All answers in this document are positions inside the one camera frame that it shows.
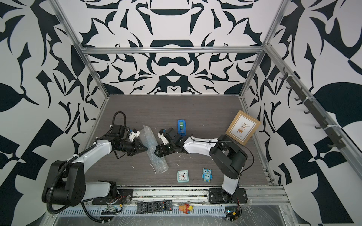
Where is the blue tape dispenser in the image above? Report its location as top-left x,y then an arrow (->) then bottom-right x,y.
177,119 -> 186,136

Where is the clear bubble wrap sheet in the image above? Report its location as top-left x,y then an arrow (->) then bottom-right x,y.
139,125 -> 169,174

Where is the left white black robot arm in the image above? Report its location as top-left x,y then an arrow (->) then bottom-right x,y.
41,111 -> 147,214

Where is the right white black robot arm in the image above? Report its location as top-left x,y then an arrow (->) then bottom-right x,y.
154,128 -> 248,196

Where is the small teal alarm clock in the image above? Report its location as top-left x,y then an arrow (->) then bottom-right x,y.
177,170 -> 189,183

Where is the blue owl figurine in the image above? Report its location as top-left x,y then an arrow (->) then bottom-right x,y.
202,168 -> 213,182

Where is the black remote control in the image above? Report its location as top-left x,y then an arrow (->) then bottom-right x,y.
136,200 -> 173,214

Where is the left small circuit board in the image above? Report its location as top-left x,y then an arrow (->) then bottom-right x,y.
101,205 -> 123,215

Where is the small circuit board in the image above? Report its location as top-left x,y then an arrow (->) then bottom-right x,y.
101,205 -> 123,215
225,206 -> 241,222

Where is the wooden framed picture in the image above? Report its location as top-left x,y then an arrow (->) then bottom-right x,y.
226,110 -> 261,145

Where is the red yellow toy figure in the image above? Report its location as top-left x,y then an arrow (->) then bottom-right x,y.
179,203 -> 194,214

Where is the right small circuit board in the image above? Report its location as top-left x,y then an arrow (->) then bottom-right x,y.
225,206 -> 241,222

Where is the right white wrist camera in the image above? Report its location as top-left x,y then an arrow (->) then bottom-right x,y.
157,129 -> 169,145

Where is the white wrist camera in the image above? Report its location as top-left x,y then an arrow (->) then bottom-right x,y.
157,129 -> 169,145
128,129 -> 140,142

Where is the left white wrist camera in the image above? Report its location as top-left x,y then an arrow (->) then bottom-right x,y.
128,129 -> 140,142

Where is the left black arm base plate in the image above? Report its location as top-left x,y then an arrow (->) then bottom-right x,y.
92,189 -> 133,205

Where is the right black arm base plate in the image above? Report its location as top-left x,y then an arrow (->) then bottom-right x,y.
208,188 -> 248,204

